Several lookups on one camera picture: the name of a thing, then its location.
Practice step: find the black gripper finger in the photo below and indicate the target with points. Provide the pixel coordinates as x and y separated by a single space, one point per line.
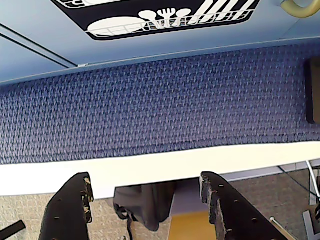
66 212
237 215

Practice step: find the silver metal bolt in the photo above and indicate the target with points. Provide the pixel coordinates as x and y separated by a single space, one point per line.
278 226

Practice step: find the yellow wooden panel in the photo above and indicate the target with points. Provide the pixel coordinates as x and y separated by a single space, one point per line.
187 226

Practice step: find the grey metal desk leg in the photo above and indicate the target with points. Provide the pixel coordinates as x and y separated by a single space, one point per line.
311 222

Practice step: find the black hanging jacket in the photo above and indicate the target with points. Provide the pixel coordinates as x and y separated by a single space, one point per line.
142 205

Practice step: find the blue toy kitchen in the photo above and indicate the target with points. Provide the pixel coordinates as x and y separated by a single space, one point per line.
50 32

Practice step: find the black flat base plate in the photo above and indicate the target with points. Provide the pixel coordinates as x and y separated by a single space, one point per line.
313 92

